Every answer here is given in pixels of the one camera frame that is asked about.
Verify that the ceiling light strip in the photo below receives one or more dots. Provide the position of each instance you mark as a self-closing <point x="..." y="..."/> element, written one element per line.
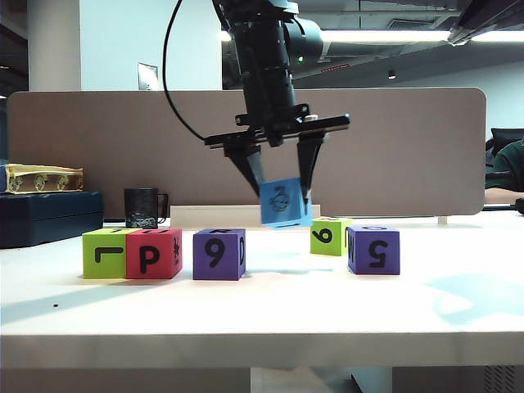
<point x="389" y="36"/>

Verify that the bare person forearm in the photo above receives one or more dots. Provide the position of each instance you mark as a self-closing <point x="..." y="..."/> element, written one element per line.
<point x="501" y="194"/>

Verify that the red LED ceiling display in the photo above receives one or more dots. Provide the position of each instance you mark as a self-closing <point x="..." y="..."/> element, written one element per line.
<point x="335" y="69"/>

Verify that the black office chair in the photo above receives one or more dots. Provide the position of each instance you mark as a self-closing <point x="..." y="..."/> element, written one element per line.
<point x="505" y="134"/>

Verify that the blue box edge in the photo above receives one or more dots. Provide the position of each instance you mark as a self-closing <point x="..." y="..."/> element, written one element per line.
<point x="3" y="180"/>

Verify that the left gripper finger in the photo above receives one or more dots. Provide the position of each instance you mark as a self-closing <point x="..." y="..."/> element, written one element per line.
<point x="308" y="163"/>
<point x="251" y="165"/>

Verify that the under-table vent grille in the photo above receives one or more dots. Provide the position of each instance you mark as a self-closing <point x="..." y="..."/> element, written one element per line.
<point x="499" y="380"/>

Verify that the yellow patterned box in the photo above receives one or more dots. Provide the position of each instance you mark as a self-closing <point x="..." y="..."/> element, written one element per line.
<point x="45" y="182"/>

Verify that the lime green block with L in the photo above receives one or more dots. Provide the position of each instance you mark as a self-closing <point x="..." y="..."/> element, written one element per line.
<point x="104" y="268"/>

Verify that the white divider foot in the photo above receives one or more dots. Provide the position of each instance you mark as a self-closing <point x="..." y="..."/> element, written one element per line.
<point x="442" y="221"/>

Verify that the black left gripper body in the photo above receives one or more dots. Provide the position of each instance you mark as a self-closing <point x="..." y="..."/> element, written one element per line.
<point x="278" y="131"/>

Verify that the purple block with 5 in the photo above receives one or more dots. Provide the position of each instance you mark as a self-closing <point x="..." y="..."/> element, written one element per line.
<point x="364" y="262"/>

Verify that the framed wall sign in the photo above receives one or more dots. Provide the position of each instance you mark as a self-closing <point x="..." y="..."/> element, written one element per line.
<point x="147" y="77"/>

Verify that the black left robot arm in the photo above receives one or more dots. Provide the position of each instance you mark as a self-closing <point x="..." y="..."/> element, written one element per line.
<point x="266" y="61"/>

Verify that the lime green block with 6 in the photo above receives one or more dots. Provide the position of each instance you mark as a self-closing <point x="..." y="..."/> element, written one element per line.
<point x="325" y="245"/>

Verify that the white under-table column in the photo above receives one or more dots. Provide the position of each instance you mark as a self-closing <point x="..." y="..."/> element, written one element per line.
<point x="303" y="380"/>

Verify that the black mug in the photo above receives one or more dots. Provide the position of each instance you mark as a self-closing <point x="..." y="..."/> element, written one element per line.
<point x="141" y="209"/>

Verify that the blue block with fish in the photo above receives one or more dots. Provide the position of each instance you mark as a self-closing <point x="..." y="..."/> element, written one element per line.
<point x="294" y="213"/>

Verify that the brown desk divider panel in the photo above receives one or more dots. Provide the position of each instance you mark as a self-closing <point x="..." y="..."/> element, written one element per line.
<point x="123" y="151"/>

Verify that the dark blue case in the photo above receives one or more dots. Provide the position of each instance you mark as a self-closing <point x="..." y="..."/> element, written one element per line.
<point x="49" y="221"/>

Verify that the purple block with 9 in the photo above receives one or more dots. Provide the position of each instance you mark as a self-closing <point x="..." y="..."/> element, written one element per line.
<point x="204" y="266"/>

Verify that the person in green shirt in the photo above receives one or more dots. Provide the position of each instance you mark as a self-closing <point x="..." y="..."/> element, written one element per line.
<point x="509" y="161"/>

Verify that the red block with P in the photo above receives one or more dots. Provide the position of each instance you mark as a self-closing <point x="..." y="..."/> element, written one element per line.
<point x="135" y="245"/>

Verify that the black round desk object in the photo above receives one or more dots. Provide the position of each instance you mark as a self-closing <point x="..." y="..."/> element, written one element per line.
<point x="520" y="206"/>

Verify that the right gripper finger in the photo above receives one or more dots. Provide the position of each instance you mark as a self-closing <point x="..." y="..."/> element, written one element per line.
<point x="483" y="28"/>
<point x="491" y="10"/>

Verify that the black ceiling spotlight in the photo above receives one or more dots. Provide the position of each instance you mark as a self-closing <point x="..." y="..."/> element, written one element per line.
<point x="392" y="75"/>

